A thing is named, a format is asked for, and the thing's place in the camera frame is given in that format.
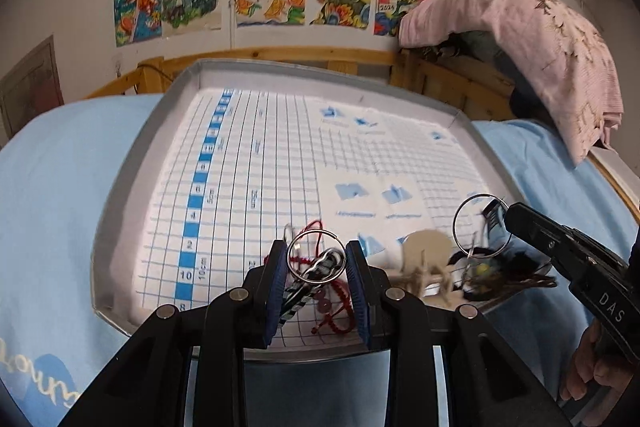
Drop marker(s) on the black woven band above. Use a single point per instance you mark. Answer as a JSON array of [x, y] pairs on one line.
[[520, 259]]

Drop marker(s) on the pink floral cloth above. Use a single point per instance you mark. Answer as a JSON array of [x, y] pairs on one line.
[[540, 37]]

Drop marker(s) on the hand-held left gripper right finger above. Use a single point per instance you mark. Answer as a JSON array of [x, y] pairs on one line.
[[361, 302]]

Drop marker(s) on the light blue printed bed sheet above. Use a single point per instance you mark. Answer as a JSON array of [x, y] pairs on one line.
[[50, 207]]

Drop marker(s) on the orange boy drawing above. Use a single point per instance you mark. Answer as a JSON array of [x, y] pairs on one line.
[[137, 4]]

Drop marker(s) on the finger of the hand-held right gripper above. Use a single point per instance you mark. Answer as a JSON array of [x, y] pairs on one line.
[[535, 227], [494, 214]]

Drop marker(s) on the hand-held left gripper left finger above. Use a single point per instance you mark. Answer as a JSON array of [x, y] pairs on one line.
[[275, 297]]

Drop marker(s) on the framed picture on wall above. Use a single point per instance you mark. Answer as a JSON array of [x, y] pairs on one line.
[[30, 87]]

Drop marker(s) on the dark cloth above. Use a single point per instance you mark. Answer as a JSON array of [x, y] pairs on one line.
[[470, 47]]

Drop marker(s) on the grey tray with grid mat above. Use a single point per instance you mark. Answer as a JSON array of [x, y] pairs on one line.
[[260, 157]]

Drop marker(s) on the wooden bed frame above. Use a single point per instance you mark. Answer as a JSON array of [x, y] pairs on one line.
[[280, 57]]

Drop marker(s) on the wooden board with white top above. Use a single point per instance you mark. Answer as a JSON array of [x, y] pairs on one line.
[[617, 177]]

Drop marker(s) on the person's right hand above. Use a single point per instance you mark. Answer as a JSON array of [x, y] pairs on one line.
[[580, 372]]

